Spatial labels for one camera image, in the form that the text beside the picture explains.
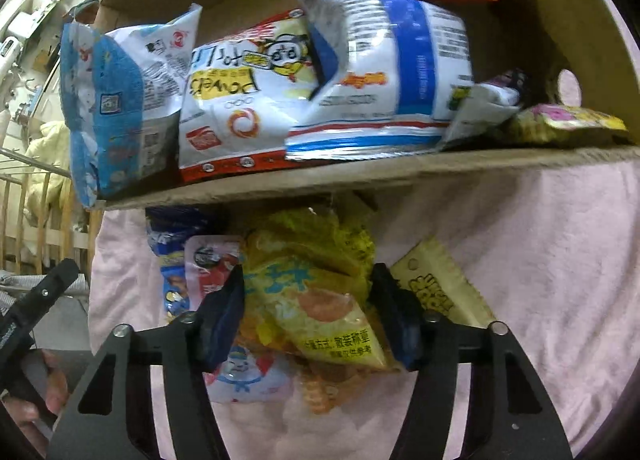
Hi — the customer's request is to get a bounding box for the person's left hand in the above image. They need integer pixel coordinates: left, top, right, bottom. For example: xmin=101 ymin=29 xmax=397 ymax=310
xmin=0 ymin=347 xmax=71 ymax=456

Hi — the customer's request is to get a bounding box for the brown cardboard box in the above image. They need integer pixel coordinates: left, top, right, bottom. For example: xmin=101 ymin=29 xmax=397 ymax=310
xmin=60 ymin=0 xmax=640 ymax=211

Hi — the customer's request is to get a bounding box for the wooden crib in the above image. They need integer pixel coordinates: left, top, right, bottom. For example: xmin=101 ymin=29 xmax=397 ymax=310
xmin=0 ymin=173 xmax=101 ymax=276

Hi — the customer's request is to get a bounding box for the white blue striped snack bag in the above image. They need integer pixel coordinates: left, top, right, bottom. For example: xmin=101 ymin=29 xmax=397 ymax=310
xmin=284 ymin=0 xmax=476 ymax=161

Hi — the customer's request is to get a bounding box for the white red yellow-label snack bag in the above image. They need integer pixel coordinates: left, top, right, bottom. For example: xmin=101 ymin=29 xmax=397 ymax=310
xmin=177 ymin=10 xmax=321 ymax=183

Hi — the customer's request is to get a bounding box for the pale yellow snack packet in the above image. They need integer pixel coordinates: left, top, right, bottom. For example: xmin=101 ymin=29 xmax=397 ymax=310
xmin=390 ymin=237 xmax=496 ymax=328

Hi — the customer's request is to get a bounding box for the yellow crinkly snack bag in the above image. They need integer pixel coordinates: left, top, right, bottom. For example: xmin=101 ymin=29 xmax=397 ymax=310
xmin=250 ymin=205 xmax=378 ymax=276

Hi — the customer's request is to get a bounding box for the metal drying rack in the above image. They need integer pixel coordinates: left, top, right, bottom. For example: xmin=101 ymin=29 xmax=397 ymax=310
xmin=0 ymin=147 xmax=71 ymax=178

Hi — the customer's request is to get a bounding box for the pink red snack pouch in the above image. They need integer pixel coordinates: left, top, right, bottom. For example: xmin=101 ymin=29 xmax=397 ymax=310
xmin=184 ymin=235 xmax=246 ymax=301

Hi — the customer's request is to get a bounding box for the yellow orange snack bag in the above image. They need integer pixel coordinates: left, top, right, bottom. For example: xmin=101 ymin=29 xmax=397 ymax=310
xmin=242 ymin=260 xmax=396 ymax=373

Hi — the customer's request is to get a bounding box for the pink blanket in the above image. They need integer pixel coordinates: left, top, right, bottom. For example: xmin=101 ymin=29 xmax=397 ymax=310
xmin=87 ymin=160 xmax=640 ymax=460

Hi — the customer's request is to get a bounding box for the yellow pink snack packet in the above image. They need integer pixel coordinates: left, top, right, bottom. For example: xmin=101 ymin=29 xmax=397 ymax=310
xmin=505 ymin=103 xmax=631 ymax=146

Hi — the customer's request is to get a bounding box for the white black-print snack packet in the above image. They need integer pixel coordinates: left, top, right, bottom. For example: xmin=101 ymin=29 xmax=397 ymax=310
xmin=440 ymin=68 xmax=531 ymax=151

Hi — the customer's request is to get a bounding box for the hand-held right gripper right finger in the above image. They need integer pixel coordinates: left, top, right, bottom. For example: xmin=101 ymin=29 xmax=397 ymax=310
xmin=369 ymin=263 xmax=573 ymax=460

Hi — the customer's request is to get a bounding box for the cream jacket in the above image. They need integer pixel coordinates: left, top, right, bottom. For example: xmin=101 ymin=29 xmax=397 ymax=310
xmin=22 ymin=120 xmax=76 ymax=226

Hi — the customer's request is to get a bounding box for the light blue white snack bag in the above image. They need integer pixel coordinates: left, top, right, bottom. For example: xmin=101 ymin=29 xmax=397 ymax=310
xmin=60 ymin=3 xmax=203 ymax=208

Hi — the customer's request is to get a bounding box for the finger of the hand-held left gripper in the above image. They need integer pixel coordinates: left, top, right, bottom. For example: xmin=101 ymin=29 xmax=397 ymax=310
xmin=10 ymin=257 xmax=81 ymax=321

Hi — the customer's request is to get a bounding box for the white cartoon snack pouch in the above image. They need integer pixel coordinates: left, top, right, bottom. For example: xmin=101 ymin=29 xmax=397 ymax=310
xmin=205 ymin=340 xmax=296 ymax=403

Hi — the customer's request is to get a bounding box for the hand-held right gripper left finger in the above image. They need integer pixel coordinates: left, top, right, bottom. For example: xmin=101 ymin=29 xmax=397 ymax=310
xmin=45 ymin=267 xmax=246 ymax=460

